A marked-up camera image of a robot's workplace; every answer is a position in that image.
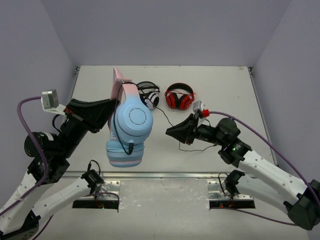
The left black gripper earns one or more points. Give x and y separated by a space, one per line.
77 115

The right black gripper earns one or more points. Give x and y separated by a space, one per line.
185 132

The pink blue cat-ear headphones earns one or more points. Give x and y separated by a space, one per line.
129 126

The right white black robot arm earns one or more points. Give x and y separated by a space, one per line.
254 175

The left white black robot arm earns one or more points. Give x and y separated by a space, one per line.
26 214

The red black headphones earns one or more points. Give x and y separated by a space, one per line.
179 96

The white black headphones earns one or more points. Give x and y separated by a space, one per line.
149 94

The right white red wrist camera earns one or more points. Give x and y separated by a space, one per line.
198 108

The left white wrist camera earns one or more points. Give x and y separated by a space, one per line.
50 102

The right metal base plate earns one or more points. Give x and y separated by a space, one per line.
217 191

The metal base plate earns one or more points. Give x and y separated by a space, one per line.
109 191
217 191

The metal table edge rail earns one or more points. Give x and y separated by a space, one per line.
161 175

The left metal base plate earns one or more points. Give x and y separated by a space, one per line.
109 191

